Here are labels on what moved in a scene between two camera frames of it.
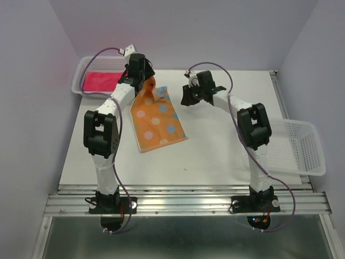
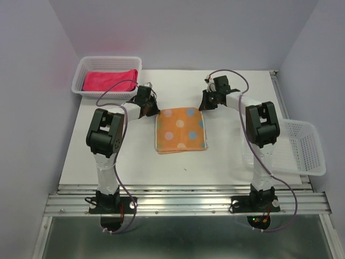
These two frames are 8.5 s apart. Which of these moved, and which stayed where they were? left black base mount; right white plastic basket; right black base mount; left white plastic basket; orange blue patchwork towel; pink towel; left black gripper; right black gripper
Moved: right black gripper; orange blue patchwork towel; left black gripper
Stayed: pink towel; right black base mount; left black base mount; left white plastic basket; right white plastic basket
